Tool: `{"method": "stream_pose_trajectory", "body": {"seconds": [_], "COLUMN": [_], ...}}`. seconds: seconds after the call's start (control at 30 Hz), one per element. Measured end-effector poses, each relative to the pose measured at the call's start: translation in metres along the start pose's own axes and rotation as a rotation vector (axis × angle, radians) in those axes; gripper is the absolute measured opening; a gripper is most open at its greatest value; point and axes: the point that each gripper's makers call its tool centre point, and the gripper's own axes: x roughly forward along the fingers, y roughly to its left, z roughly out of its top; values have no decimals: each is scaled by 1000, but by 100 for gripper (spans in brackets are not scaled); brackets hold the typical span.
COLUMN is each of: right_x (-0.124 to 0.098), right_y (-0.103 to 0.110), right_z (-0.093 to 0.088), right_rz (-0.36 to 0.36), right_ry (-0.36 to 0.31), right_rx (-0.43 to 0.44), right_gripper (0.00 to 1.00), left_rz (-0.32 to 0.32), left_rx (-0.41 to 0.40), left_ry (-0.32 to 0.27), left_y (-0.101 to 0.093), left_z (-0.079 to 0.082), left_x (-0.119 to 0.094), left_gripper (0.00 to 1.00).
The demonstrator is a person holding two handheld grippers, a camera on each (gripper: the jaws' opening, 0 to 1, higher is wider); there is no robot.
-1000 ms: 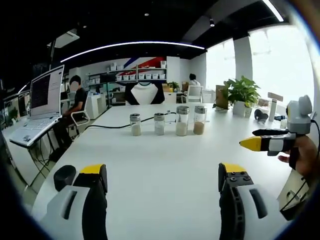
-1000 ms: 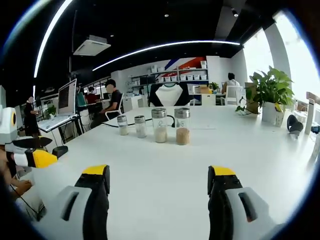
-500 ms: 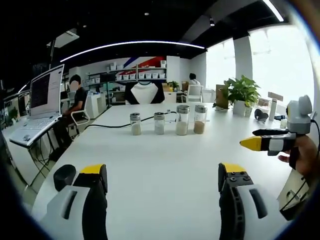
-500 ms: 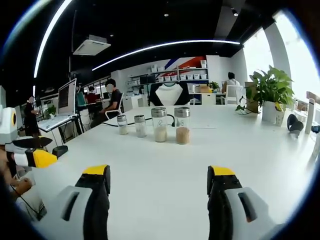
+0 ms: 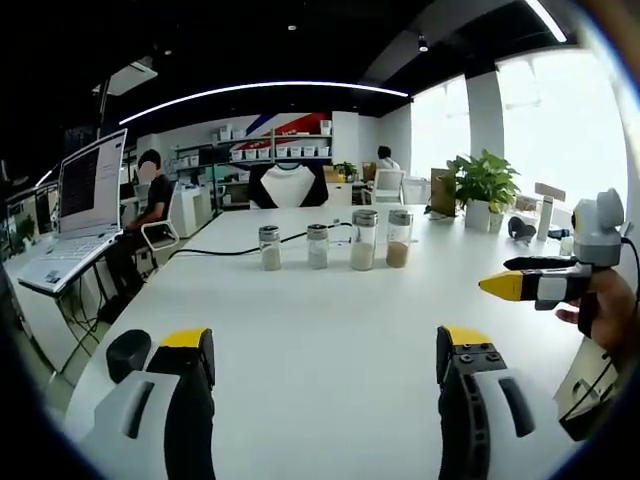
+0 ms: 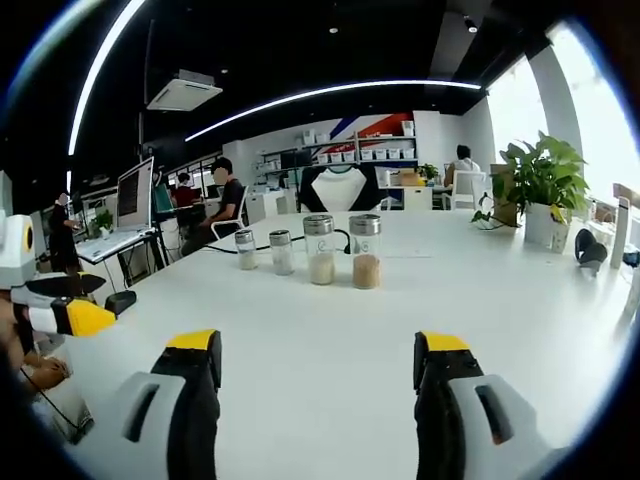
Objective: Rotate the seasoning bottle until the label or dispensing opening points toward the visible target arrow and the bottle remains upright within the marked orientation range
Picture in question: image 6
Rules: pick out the black rounded device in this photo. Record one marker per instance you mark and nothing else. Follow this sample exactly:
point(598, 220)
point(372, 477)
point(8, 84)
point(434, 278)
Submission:
point(590, 250)

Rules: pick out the computer monitor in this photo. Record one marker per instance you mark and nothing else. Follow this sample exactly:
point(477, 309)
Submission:
point(134, 195)

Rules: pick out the green potted plant white pot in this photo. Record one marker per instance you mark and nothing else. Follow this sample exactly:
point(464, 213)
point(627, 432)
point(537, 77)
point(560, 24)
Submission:
point(542, 175)

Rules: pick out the small black device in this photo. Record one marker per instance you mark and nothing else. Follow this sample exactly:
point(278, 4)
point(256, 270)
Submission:
point(120, 301)

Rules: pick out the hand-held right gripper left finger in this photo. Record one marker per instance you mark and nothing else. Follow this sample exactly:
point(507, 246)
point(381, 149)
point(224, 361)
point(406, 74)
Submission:
point(192, 400)

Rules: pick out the ceiling air conditioner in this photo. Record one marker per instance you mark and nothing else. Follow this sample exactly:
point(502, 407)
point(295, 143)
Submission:
point(184, 90)

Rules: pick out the chair with black white shirt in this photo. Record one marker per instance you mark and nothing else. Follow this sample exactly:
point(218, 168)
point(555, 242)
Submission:
point(337, 190)

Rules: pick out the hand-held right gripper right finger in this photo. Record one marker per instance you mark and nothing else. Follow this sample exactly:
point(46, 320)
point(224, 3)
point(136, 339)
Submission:
point(440, 400)

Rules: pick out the person's left hand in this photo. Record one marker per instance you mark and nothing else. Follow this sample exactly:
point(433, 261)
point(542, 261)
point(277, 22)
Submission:
point(47, 372)

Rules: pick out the cardboard box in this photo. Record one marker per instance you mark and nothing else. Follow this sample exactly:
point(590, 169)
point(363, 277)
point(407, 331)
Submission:
point(412, 179)

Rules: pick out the white office chair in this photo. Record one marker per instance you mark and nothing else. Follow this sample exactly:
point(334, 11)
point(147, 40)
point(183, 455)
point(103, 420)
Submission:
point(232, 222)

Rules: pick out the small green desk plant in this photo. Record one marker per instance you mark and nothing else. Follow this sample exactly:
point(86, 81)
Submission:
point(103, 222)

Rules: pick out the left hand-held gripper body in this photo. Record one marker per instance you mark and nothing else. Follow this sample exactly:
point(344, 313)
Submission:
point(15, 255)

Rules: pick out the shelf with white bins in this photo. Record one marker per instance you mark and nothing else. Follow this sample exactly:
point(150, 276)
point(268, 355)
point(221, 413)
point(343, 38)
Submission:
point(370, 145)

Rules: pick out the tall seasoning bottle white grains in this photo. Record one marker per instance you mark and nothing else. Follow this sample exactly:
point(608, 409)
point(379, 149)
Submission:
point(320, 260)

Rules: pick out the white side desk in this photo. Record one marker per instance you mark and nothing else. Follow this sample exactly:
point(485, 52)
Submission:
point(112, 245)

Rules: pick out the small glass seasoning bottle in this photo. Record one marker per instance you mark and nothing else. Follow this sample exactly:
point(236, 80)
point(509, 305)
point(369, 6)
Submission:
point(246, 255)
point(282, 257)

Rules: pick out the tall seasoning bottle brown grains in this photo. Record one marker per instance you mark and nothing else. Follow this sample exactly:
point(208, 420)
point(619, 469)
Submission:
point(366, 265)

